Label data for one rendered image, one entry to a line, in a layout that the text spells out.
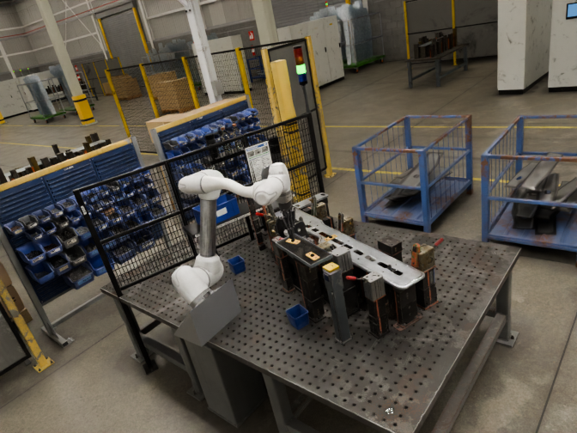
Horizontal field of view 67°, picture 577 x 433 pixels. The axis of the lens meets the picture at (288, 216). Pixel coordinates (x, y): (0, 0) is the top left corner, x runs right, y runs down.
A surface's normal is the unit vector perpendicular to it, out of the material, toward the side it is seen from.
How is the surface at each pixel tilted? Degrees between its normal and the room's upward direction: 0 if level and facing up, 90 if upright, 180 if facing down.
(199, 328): 90
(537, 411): 0
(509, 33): 90
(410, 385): 0
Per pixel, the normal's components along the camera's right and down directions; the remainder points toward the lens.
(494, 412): -0.19, -0.89
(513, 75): -0.66, 0.43
